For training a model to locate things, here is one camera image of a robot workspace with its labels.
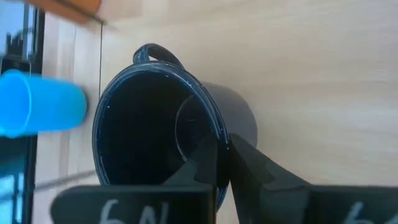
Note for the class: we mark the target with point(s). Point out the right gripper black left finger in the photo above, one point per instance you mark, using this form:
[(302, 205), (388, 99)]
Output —
[(140, 202)]

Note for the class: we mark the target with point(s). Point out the light wooden shelf board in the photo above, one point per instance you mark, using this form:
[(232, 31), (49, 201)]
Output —
[(311, 93)]

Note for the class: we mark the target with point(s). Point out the dark blue enamel mug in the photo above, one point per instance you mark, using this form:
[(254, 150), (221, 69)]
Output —
[(140, 124)]

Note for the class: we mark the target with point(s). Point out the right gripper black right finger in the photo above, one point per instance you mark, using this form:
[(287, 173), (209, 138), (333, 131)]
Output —
[(280, 199)]

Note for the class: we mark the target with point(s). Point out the black aluminium table frame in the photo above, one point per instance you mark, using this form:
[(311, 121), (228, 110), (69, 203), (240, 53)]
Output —
[(35, 174)]

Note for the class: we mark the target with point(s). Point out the blue plastic cup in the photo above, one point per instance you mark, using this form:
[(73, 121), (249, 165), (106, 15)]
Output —
[(46, 102)]

